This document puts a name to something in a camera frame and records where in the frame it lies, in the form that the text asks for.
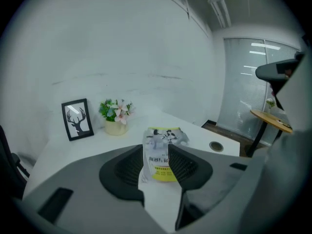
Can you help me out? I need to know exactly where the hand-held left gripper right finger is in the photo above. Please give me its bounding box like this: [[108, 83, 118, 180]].
[[168, 144, 257, 231]]

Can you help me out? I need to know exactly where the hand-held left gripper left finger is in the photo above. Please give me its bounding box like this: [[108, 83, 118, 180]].
[[22, 143, 175, 234]]

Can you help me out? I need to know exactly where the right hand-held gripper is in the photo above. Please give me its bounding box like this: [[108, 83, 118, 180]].
[[255, 49, 312, 133]]

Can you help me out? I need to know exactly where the white paperback book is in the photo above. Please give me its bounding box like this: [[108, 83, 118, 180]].
[[142, 127, 191, 184]]

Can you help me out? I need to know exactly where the round wooden table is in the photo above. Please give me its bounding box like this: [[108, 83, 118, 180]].
[[245, 109, 293, 158]]

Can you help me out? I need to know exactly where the white ceiling pipe bundle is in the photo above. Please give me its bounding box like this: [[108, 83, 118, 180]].
[[196, 0, 232, 29]]

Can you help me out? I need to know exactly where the black framed deer picture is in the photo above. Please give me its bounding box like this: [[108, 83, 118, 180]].
[[61, 97, 95, 142]]

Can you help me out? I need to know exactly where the black office chair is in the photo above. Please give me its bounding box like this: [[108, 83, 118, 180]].
[[0, 125, 31, 201]]

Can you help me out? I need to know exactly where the potted artificial flower plant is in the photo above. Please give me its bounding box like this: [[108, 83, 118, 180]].
[[98, 98, 136, 137]]

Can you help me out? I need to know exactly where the round desk cable grommet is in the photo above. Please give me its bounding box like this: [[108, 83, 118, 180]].
[[209, 141, 224, 153]]

